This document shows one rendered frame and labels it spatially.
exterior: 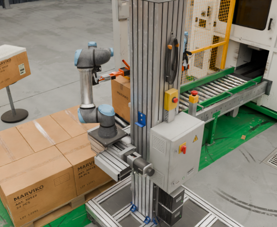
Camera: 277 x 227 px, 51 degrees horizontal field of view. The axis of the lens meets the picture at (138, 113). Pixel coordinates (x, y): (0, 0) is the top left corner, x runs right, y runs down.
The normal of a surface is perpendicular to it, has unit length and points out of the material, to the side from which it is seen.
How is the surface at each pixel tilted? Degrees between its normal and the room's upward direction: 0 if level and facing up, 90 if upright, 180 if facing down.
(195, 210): 0
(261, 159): 0
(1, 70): 90
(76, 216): 0
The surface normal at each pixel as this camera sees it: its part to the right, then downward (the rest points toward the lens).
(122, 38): 0.61, 0.41
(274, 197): 0.00, -0.86
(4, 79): 0.91, 0.22
